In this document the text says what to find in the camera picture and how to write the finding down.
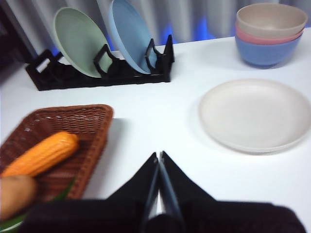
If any orange corn cob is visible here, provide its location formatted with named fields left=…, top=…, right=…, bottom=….
left=1, top=132, right=80, bottom=178

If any beige bowl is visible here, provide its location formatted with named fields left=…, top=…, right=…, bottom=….
left=236, top=2, right=308, bottom=39

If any pink bowl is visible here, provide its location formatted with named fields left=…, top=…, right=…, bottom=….
left=235, top=21, right=306, bottom=46

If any blue bowl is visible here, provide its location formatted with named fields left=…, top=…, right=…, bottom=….
left=235, top=35, right=303, bottom=68

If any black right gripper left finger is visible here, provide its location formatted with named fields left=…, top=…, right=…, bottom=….
left=105, top=152, right=160, bottom=220

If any brown wicker basket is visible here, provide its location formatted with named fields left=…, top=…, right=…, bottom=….
left=0, top=104, right=114, bottom=200

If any green cucumber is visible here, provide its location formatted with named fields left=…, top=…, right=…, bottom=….
left=0, top=177, right=77, bottom=231

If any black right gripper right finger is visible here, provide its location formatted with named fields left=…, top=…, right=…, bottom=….
left=160, top=150, right=217, bottom=219

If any black dish rack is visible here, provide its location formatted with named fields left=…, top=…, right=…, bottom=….
left=25, top=34, right=176, bottom=92

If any tan potato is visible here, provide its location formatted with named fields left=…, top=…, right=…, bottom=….
left=0, top=175, right=37, bottom=220

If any pale green plate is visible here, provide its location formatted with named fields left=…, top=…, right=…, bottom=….
left=53, top=6, right=114, bottom=78

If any light blue plate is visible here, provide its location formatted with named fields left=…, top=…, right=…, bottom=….
left=108, top=0, right=158, bottom=75

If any black metal shelf rack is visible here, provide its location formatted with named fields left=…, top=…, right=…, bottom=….
left=0, top=4, right=37, bottom=83

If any cream white plate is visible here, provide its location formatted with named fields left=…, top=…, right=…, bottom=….
left=198, top=78, right=311, bottom=156

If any grey curtain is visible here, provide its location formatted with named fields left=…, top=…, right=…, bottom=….
left=7, top=0, right=311, bottom=51

